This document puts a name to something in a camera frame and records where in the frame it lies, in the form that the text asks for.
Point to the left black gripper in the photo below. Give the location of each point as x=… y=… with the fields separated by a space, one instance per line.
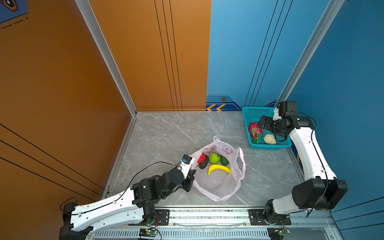
x=189 y=180

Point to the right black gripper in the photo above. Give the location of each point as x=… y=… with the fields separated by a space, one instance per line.
x=266 y=125

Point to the beige round fruit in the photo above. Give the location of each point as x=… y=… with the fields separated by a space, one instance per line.
x=269 y=139

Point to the red dragon fruit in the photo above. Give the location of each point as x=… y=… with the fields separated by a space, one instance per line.
x=256 y=133

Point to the teal plastic mesh basket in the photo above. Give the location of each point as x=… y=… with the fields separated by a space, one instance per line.
x=253 y=115

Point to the red apple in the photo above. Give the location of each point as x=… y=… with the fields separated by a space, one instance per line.
x=201 y=158

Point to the yellow mango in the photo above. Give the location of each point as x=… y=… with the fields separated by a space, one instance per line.
x=214 y=167

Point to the green apple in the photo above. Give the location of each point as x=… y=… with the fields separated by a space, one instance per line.
x=214 y=158

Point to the pink plastic bag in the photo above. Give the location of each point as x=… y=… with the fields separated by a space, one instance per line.
x=220 y=186

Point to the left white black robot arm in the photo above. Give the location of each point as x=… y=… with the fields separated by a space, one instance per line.
x=134 y=206

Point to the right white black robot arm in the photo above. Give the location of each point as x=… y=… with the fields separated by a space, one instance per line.
x=321 y=189

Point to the dark green avocado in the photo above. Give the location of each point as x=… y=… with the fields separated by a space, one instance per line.
x=224 y=161

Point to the left green circuit board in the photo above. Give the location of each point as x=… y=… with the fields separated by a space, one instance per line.
x=148 y=234

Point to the right small circuit board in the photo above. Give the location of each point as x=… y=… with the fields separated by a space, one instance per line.
x=278 y=233

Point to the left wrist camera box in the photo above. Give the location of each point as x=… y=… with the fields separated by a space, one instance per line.
x=185 y=165

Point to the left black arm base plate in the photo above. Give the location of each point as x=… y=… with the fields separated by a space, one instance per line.
x=160 y=218

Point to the aluminium front rail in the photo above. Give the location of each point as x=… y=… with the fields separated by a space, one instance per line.
x=227 y=223

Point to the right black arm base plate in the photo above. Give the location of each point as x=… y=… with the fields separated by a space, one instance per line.
x=260 y=217

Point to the right aluminium corner post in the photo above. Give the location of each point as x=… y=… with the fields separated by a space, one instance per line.
x=317 y=36

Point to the aluminium corner post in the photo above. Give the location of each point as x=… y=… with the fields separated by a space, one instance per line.
x=101 y=42
x=317 y=36

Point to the left aluminium corner post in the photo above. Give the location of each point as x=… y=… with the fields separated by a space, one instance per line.
x=101 y=42

